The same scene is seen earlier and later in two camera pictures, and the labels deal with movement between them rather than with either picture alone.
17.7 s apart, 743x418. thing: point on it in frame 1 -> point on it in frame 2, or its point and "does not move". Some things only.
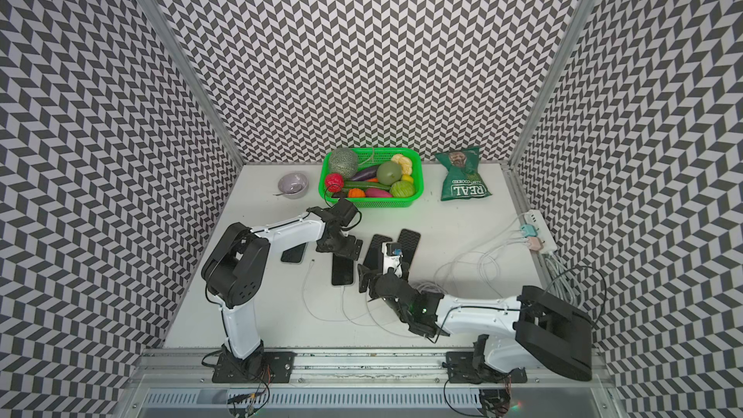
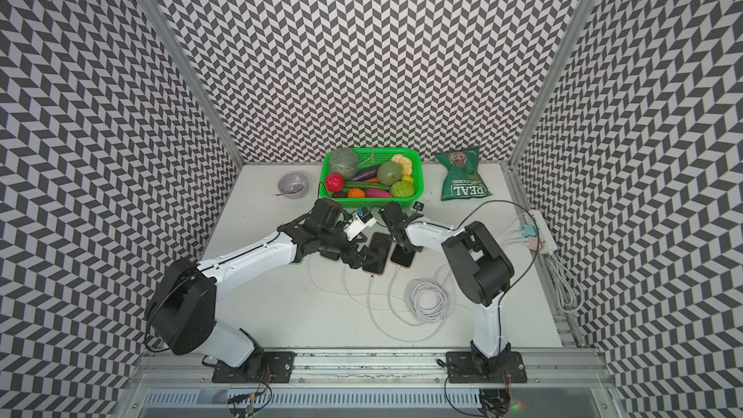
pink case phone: x=374 y=257 does not move
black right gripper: x=365 y=275 -> x=415 y=248
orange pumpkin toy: x=356 y=193 does not move
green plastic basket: x=372 y=177 does not move
